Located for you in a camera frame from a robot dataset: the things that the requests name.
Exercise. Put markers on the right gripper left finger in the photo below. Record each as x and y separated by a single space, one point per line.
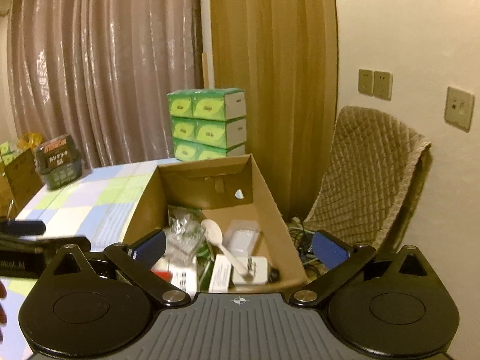
135 261

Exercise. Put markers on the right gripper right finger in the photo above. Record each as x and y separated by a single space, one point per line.
344 262

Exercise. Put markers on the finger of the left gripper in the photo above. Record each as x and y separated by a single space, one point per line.
55 243
13 227

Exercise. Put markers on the red sachet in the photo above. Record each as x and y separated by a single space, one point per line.
165 275

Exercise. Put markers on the green white medicine box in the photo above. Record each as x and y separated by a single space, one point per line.
185 277

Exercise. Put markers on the silver green foil bag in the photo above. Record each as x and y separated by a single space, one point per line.
204 255

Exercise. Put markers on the white power adapter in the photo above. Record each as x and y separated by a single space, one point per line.
258 268

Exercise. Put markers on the long white barcode box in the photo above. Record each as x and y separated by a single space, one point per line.
220 275

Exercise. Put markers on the clear plastic tray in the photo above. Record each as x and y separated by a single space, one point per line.
241 237

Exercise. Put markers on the person left hand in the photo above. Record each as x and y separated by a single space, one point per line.
3 314

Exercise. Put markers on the open brown carton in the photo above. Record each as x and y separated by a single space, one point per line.
19 184

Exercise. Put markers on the checkered tablecloth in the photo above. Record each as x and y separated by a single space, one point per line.
99 205

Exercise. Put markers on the dark green food package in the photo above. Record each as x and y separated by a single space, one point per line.
58 162

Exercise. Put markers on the yellow plastic bag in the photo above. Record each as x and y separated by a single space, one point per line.
29 141

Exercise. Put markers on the quilted chair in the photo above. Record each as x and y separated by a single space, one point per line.
376 173

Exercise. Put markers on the large cardboard box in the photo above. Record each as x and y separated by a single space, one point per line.
225 190

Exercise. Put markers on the green tissue pack stack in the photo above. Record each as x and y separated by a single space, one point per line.
208 123

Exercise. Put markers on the brown curtain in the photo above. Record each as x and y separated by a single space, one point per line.
101 71

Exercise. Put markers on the wooden door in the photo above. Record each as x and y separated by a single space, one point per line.
284 55

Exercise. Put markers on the double wall socket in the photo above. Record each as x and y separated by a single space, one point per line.
376 84

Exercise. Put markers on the single wall socket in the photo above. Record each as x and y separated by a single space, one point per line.
459 108

